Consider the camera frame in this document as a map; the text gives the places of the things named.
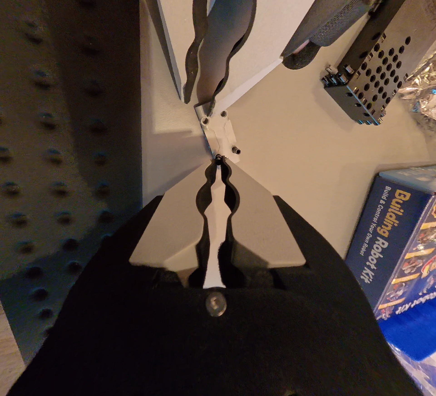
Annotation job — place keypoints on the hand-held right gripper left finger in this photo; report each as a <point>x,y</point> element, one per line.
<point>167,229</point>

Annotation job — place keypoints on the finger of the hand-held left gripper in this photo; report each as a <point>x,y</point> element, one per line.
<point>170,28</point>
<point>269,11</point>

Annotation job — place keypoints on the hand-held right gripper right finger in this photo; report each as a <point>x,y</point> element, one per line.
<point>265,229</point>

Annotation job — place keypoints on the black perforated plastic block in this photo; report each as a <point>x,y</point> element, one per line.
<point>374,72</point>

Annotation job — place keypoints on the grey holed rectangular plate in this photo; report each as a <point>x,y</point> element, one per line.
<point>221,130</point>

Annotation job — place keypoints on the large clear parts bag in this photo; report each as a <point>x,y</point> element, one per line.
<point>420,96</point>

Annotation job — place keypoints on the blue robot kit box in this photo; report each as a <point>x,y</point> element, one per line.
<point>385,232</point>

